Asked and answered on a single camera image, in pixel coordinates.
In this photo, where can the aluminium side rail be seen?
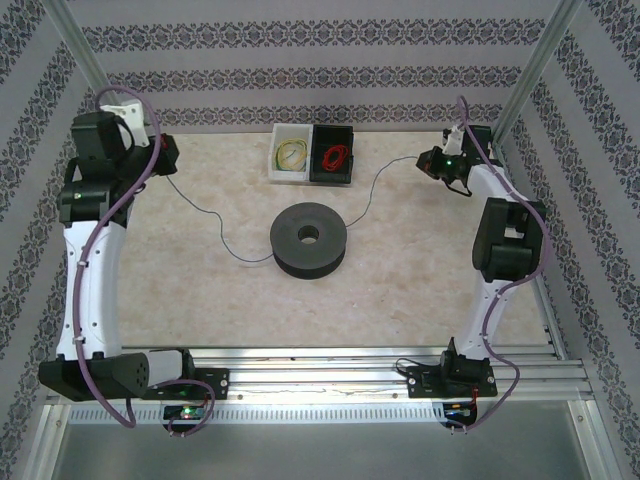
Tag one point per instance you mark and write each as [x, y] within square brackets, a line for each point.
[550, 320]

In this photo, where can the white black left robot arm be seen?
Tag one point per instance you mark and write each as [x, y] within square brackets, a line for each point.
[90, 300]

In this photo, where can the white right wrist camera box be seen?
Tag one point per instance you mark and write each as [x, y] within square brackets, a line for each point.
[452, 140]

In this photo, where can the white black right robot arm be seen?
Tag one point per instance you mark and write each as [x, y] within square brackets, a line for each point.
[487, 320]

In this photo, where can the aluminium frame post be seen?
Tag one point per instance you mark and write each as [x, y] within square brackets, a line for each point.
[80, 45]
[537, 65]

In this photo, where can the black plastic bin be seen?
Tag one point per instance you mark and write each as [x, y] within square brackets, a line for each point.
[332, 176]

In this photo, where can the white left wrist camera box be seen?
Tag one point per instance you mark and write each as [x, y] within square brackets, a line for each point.
[131, 117]

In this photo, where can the white plastic bin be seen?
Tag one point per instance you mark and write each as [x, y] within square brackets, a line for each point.
[290, 177]

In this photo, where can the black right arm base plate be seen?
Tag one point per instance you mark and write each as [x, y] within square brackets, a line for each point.
[425, 385]

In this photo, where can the aluminium front rail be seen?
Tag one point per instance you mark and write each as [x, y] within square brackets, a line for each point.
[320, 372]

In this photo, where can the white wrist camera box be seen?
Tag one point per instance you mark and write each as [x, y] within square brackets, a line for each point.
[131, 117]
[452, 140]

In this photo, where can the circuit board with green light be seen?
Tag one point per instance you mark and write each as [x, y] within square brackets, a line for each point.
[186, 413]

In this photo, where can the grey metal panel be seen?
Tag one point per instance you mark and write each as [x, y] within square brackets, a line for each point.
[320, 455]

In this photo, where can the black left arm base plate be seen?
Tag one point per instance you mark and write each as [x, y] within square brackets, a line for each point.
[215, 382]

